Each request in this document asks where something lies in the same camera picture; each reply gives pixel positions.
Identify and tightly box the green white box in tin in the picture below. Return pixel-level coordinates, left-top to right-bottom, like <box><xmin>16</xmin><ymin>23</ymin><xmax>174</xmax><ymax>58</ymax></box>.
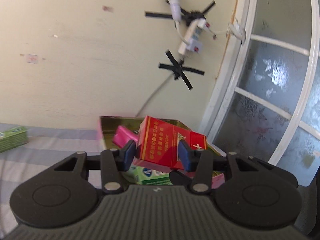
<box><xmin>121</xmin><ymin>165</ymin><xmax>171</xmax><ymax>185</ymax></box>

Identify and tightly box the green toothpaste box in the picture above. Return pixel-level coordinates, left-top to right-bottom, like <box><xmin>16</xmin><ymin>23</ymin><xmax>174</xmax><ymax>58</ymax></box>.
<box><xmin>0</xmin><ymin>126</ymin><xmax>28</xmax><ymax>153</ymax></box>

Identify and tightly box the grey power cable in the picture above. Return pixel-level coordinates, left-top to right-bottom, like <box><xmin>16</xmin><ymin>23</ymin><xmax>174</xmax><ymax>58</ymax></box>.
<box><xmin>134</xmin><ymin>73</ymin><xmax>175</xmax><ymax>118</ymax></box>

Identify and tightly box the pink foil packet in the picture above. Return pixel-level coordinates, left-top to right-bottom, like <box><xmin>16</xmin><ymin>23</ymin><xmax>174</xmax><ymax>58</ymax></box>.
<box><xmin>112</xmin><ymin>126</ymin><xmax>138</xmax><ymax>148</ymax></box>

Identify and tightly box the red cigarette box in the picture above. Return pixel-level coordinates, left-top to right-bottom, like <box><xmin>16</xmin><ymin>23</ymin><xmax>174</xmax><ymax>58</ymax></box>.
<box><xmin>133</xmin><ymin>116</ymin><xmax>207</xmax><ymax>173</ymax></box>

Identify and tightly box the pink macaron tin box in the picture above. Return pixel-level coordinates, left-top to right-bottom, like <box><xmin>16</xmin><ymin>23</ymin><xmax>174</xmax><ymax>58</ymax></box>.
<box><xmin>96</xmin><ymin>115</ymin><xmax>226</xmax><ymax>189</ymax></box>

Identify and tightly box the white window frame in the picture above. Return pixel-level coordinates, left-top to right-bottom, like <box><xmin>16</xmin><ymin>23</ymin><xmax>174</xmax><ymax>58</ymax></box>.
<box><xmin>200</xmin><ymin>0</ymin><xmax>319</xmax><ymax>184</ymax></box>

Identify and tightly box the white power strip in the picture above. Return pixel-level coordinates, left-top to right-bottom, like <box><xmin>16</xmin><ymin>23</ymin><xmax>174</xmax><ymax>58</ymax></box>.
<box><xmin>178</xmin><ymin>18</ymin><xmax>210</xmax><ymax>57</ymax></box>

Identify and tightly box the striped bed sheet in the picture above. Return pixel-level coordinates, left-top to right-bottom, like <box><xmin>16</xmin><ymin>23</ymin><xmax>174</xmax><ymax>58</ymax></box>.
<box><xmin>1</xmin><ymin>127</ymin><xmax>101</xmax><ymax>237</ymax></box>

